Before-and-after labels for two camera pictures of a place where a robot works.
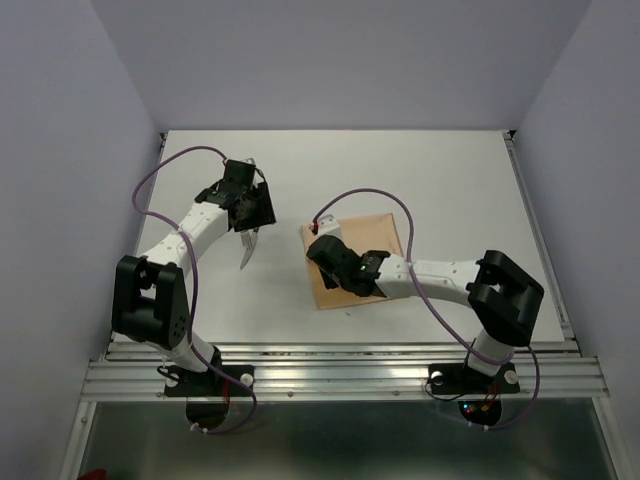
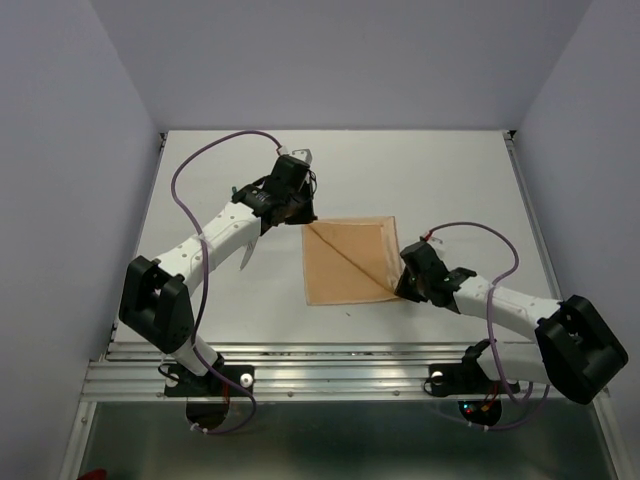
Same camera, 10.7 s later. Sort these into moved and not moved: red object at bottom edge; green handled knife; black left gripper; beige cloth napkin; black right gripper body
Moved: black left gripper; black right gripper body
Not moved: red object at bottom edge; beige cloth napkin; green handled knife
